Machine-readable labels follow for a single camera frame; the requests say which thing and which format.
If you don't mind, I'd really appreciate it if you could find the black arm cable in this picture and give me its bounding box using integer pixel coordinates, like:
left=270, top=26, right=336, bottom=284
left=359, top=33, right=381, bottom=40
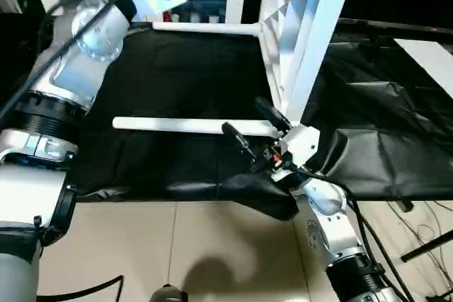
left=0, top=0, right=154, bottom=302
left=282, top=163, right=420, bottom=302

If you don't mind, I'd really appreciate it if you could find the black plastic mat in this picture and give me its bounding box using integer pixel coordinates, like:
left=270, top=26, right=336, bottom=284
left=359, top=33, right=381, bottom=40
left=14, top=21, right=453, bottom=222

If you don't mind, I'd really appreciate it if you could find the dark rounded robot foot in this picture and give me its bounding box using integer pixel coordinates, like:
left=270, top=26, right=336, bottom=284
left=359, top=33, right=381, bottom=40
left=149, top=284, right=189, bottom=302

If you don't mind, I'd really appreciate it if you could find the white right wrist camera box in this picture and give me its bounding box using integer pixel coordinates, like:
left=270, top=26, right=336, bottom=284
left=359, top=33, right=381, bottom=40
left=272, top=123, right=321, bottom=184

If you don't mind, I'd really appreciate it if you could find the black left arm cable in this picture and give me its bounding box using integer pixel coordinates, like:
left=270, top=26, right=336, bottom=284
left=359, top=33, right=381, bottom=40
left=0, top=0, right=154, bottom=302

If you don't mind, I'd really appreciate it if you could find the white flat panel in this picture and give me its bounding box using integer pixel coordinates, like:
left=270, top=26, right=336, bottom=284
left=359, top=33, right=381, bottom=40
left=394, top=38, right=453, bottom=99

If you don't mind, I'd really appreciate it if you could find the dark horizontal rail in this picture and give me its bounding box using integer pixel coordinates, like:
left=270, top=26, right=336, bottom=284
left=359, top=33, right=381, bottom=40
left=336, top=18, right=453, bottom=38

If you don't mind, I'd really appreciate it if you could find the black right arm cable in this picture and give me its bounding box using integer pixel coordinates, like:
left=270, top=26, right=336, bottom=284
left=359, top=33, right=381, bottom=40
left=282, top=163, right=420, bottom=302

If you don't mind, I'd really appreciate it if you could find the white plastic table top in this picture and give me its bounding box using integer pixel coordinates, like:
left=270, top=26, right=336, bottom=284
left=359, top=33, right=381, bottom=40
left=258, top=0, right=367, bottom=133

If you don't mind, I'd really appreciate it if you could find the white plastic table leg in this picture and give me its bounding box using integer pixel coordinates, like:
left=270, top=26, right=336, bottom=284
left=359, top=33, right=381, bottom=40
left=151, top=21, right=267, bottom=39
left=112, top=115, right=285, bottom=138

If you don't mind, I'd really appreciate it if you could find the black stand leg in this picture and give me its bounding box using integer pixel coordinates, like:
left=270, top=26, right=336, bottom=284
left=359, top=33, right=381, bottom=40
left=399, top=240, right=453, bottom=262

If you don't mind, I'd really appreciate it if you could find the black floor cable bundle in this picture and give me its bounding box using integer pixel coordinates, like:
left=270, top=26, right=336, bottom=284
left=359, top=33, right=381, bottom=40
left=354, top=199, right=453, bottom=302

